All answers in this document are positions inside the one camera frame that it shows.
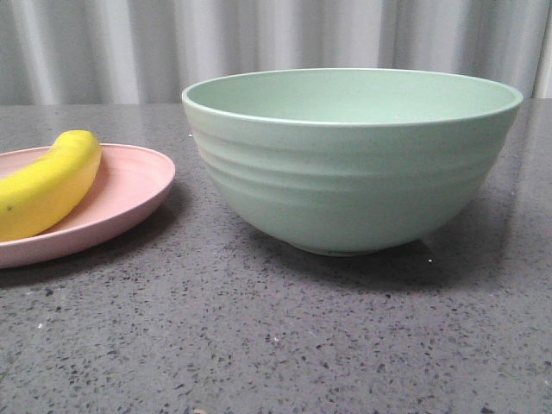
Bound yellow banana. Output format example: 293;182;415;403
1;129;102;242

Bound green ribbed bowl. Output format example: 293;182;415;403
182;68;524;256

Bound pink plate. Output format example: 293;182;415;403
1;143;176;269

